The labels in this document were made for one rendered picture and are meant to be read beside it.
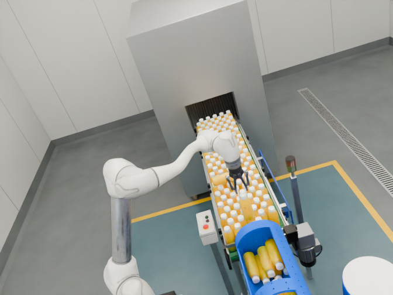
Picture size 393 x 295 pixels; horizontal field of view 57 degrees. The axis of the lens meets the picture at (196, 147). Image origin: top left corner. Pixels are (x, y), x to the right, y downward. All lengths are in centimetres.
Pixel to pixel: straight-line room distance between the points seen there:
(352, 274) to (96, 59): 498
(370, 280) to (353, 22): 517
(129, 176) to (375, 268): 131
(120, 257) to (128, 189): 48
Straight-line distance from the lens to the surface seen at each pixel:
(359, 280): 208
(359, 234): 364
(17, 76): 647
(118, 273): 200
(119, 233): 190
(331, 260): 345
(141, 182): 163
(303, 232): 251
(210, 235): 232
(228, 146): 188
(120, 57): 603
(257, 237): 220
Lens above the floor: 273
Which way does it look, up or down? 32 degrees down
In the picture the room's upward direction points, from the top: 19 degrees counter-clockwise
